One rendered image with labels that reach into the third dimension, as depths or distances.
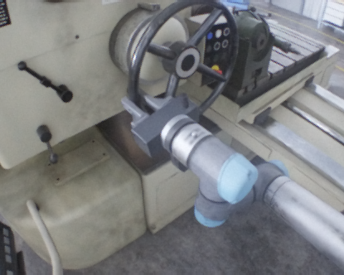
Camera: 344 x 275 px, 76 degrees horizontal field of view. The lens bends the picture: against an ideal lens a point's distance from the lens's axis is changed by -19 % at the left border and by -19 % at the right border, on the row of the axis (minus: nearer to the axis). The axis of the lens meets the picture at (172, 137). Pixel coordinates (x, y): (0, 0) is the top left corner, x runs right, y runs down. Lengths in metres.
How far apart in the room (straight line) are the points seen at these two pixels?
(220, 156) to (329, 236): 0.23
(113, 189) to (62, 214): 0.28
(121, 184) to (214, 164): 0.88
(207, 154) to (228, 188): 0.07
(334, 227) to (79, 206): 1.04
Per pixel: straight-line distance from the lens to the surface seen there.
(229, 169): 0.42
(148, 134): 0.49
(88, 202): 1.24
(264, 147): 1.41
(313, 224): 0.47
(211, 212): 0.51
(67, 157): 1.41
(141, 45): 0.54
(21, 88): 0.72
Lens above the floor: 1.60
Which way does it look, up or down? 43 degrees down
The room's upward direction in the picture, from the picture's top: 2 degrees clockwise
